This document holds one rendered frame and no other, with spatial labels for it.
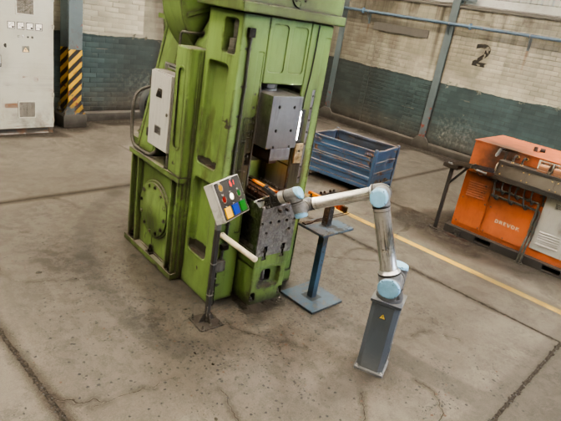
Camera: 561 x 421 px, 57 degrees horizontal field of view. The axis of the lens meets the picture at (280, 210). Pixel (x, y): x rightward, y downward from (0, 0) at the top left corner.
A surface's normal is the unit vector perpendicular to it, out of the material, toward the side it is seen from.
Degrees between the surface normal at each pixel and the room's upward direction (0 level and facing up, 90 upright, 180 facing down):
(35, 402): 0
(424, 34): 90
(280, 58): 90
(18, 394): 0
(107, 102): 88
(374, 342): 90
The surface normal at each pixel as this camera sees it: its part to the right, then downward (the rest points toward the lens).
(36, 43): 0.72, 0.36
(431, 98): -0.69, 0.16
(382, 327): -0.40, 0.27
